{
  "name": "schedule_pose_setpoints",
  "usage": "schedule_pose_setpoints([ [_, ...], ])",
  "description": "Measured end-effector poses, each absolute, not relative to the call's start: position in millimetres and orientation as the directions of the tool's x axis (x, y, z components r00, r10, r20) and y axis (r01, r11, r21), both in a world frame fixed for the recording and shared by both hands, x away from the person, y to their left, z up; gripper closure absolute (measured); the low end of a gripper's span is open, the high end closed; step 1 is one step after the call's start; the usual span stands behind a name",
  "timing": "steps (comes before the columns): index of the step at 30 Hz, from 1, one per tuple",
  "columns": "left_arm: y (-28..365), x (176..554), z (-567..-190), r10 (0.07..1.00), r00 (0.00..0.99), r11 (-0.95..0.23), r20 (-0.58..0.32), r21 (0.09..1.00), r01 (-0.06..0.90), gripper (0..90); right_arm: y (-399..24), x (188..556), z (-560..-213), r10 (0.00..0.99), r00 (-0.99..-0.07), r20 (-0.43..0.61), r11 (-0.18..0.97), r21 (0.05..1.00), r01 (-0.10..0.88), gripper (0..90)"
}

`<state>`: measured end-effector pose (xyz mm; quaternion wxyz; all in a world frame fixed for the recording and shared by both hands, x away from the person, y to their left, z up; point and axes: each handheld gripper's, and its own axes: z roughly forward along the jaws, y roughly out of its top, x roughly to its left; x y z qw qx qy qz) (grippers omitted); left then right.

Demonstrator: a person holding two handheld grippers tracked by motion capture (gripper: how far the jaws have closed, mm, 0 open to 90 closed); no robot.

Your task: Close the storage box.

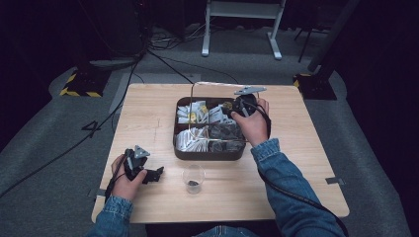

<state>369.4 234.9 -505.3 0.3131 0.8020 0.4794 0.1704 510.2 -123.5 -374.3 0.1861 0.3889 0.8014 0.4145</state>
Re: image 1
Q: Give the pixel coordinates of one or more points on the white metal stand frame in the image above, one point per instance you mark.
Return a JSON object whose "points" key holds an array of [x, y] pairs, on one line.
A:
{"points": [[242, 10]]}

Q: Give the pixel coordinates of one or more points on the pile of dark packets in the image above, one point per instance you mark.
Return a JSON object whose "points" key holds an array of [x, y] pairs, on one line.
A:
{"points": [[225, 133]]}

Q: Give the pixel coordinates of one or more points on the black stand yellow striped base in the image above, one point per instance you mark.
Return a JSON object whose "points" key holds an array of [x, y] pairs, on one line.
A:
{"points": [[318, 87], [85, 84]]}

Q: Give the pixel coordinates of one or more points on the person's legs in jeans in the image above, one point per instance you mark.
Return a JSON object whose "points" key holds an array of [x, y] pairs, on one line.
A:
{"points": [[227, 232]]}

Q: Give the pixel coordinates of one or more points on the pile of white stick packets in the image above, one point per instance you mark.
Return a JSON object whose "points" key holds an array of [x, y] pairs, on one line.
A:
{"points": [[192, 138]]}

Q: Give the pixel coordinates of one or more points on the black tripod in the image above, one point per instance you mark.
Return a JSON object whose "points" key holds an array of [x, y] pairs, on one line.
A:
{"points": [[308, 39]]}

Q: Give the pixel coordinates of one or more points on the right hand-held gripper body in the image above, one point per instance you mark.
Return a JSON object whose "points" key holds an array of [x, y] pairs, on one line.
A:
{"points": [[245, 105]]}

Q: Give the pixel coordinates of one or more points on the clear plastic cup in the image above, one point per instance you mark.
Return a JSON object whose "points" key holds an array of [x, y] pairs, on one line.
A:
{"points": [[193, 173]]}

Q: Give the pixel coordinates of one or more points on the dark square compartment box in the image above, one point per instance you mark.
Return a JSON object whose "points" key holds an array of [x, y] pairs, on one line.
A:
{"points": [[209, 155]]}

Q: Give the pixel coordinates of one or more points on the single dark packet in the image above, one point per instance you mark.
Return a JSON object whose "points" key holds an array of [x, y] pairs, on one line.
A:
{"points": [[193, 183]]}

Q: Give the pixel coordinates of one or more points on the small yellow packet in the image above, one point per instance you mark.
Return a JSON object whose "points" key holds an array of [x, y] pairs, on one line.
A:
{"points": [[227, 105]]}

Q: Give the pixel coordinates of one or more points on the person's left hand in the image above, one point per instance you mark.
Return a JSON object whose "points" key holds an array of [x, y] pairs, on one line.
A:
{"points": [[125, 187]]}

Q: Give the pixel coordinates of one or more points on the clear box lid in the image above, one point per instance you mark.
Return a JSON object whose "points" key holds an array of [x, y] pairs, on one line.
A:
{"points": [[206, 89]]}

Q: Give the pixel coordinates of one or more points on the pile of white yellow packets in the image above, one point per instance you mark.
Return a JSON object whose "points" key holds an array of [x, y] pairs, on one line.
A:
{"points": [[191, 113]]}

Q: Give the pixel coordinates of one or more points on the pile of white printed packets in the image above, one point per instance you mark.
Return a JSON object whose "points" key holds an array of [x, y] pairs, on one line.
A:
{"points": [[215, 116]]}

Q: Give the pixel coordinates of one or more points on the person's right hand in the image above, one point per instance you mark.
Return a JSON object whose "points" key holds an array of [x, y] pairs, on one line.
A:
{"points": [[255, 128]]}

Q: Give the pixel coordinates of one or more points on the grey tape piece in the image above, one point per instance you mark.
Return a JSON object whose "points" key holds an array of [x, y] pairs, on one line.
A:
{"points": [[334, 180], [99, 192]]}

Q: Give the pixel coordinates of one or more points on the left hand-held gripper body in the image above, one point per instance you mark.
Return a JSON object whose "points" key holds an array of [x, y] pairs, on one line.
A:
{"points": [[135, 166]]}

